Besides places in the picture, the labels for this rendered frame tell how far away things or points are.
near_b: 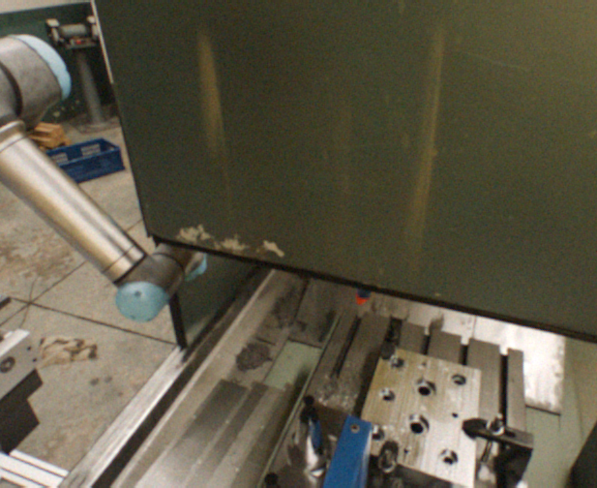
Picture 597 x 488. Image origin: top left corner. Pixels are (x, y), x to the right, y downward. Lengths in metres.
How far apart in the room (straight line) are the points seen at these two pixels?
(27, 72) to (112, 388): 1.87
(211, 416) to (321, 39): 1.22
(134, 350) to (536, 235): 2.48
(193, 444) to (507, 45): 1.22
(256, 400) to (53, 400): 1.39
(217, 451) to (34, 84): 0.91
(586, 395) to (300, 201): 1.58
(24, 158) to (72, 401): 1.87
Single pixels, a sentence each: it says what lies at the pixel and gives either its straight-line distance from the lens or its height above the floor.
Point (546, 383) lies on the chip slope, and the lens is 1.67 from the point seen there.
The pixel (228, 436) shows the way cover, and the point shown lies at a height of 0.73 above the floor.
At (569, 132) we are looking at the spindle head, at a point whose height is 1.74.
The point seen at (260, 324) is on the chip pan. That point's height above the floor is 0.66.
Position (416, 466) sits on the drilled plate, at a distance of 0.98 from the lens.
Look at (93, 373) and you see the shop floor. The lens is 2.64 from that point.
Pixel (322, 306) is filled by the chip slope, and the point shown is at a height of 0.69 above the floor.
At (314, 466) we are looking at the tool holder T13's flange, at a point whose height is 1.22.
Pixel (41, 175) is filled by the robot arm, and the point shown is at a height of 1.53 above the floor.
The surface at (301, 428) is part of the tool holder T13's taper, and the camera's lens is 0.65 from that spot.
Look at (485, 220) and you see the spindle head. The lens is 0.29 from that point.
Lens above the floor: 1.82
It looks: 33 degrees down
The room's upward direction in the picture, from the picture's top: straight up
